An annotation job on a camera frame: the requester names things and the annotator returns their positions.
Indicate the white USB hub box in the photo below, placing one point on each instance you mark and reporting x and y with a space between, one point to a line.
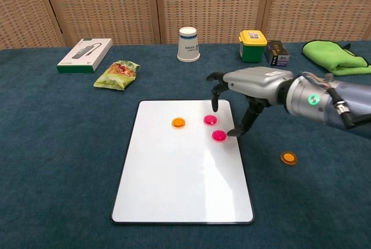
84 55

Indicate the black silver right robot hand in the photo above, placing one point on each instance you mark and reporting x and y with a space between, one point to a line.
258 82

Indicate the orange token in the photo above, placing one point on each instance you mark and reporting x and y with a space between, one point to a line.
288 158
178 122

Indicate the green snack bag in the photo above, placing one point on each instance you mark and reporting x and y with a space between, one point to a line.
117 76

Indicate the woven bamboo folding screen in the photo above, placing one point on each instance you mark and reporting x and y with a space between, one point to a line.
208 5

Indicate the white rectangular board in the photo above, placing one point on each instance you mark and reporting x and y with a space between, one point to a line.
179 179

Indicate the upside-down white paper cup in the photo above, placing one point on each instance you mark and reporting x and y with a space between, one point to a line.
188 44

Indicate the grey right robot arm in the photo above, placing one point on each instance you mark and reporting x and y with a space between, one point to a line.
304 98

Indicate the dark blue table mat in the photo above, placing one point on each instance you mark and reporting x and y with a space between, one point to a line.
58 159

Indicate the small black carton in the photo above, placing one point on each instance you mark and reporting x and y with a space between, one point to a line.
277 53

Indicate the folded green cloth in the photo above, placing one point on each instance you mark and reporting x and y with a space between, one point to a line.
333 58

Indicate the yellow lidded green container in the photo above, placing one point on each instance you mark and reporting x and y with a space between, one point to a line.
252 47

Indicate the pink token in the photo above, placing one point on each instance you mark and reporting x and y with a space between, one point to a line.
210 119
218 135

